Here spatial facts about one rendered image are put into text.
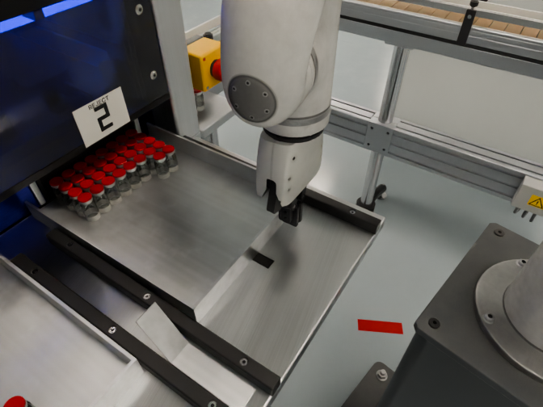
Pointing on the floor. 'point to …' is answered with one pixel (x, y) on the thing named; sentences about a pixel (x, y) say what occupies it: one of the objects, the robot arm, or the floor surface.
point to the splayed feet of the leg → (374, 197)
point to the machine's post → (174, 72)
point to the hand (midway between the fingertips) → (290, 211)
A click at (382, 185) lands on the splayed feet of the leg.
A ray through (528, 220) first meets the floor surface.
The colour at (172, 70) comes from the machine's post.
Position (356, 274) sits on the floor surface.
